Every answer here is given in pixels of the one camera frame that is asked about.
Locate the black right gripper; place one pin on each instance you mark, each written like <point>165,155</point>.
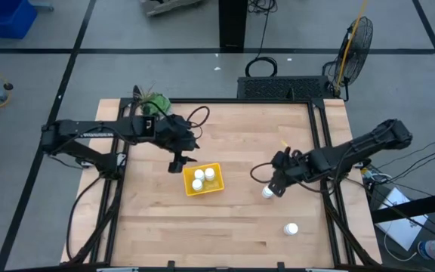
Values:
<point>291,166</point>

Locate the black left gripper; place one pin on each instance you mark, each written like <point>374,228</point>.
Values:
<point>176,134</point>

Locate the white pill bottle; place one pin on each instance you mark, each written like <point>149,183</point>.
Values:
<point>197,184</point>
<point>266,192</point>
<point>210,173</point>
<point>199,174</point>
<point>290,228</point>

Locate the yellow plastic slotted basket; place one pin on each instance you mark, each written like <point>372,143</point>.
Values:
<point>217,187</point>

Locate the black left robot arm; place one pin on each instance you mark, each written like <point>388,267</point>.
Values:
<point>100,128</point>

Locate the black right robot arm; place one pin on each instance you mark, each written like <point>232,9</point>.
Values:
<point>353,151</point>

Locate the succulent in white patterned pot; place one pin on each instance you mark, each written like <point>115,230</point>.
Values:
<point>156,102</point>

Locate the black perforated computer case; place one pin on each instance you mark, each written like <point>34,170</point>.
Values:
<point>278,87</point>

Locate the white power strip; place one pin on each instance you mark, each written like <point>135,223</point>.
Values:
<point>376,177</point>

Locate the black metal beam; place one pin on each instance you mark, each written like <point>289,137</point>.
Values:
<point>410,208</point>

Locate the white laptop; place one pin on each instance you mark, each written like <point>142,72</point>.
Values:
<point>402,226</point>

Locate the black floor fan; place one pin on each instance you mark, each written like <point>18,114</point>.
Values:
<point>357,49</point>

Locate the black upright pillar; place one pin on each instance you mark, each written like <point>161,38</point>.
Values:
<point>233,22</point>

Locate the grey flat object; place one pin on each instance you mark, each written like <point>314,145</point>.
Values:
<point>164,5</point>

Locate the black round knob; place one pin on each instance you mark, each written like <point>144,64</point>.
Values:
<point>8,86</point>

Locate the blue plastic bin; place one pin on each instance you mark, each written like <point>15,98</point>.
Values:
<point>2,17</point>

